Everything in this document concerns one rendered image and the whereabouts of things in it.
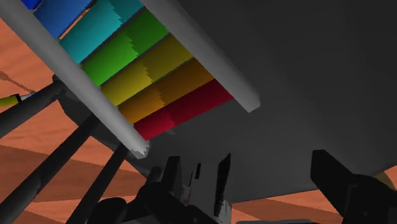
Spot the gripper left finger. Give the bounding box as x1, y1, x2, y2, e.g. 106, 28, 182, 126
93, 156, 218, 224

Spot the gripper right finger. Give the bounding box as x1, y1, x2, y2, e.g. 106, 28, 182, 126
310, 149, 397, 224

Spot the rainbow xylophone with grey rails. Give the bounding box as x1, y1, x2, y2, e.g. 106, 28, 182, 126
0, 0, 261, 160

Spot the yellow pen with black band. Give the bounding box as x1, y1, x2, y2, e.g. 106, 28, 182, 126
0, 92, 36, 108

